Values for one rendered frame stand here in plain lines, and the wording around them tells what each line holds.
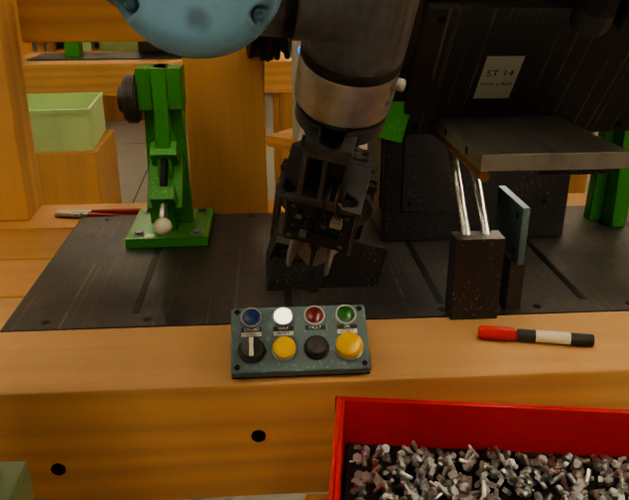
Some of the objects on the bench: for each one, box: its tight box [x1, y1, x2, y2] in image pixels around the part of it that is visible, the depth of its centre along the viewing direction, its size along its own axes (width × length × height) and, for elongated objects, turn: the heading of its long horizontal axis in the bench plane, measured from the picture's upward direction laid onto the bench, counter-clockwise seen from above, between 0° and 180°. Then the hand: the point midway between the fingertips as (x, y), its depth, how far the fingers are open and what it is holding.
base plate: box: [0, 204, 629, 332], centre depth 108 cm, size 42×110×2 cm, turn 94°
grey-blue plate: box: [494, 186, 531, 310], centre depth 91 cm, size 10×2×14 cm, turn 4°
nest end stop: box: [269, 235, 315, 263], centre depth 95 cm, size 4×7×6 cm, turn 94°
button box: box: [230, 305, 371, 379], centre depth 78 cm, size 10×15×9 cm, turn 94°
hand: (314, 250), depth 70 cm, fingers closed
